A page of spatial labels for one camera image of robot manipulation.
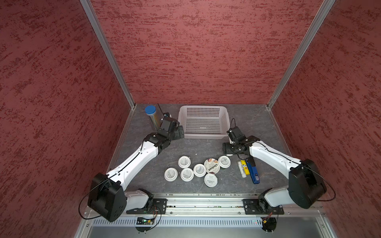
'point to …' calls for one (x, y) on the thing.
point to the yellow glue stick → (245, 167)
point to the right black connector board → (269, 224)
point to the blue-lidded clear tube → (151, 111)
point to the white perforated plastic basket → (204, 122)
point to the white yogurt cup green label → (224, 161)
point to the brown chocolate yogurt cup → (212, 165)
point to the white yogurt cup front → (210, 180)
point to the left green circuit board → (142, 220)
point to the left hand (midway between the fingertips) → (173, 133)
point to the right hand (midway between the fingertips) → (228, 151)
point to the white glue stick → (241, 167)
